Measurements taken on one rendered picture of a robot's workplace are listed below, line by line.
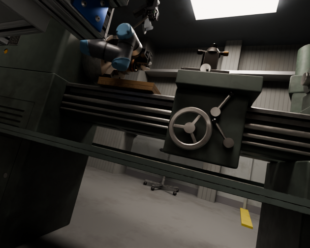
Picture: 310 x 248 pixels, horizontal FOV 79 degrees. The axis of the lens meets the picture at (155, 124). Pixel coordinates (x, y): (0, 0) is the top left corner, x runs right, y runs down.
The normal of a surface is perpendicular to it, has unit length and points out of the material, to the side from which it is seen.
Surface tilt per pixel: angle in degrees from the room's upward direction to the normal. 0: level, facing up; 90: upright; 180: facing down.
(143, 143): 90
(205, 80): 90
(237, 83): 90
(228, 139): 90
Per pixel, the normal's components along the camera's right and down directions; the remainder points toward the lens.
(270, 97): -0.39, -0.23
